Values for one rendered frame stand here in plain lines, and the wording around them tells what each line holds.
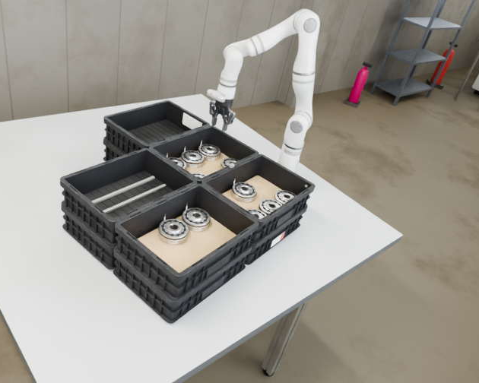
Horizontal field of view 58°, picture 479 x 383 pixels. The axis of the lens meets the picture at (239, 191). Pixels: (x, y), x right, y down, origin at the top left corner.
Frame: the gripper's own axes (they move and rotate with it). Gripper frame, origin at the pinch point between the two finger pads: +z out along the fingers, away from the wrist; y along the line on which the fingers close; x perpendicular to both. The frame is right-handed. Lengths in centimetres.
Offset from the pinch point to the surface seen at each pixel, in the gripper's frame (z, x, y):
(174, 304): 20, 69, -49
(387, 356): 100, -46, -106
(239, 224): 12, 32, -42
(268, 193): 17.3, -0.2, -32.7
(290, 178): 10.1, -8.2, -37.1
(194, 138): 10.5, 4.0, 9.6
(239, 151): 11.4, -7.8, -8.6
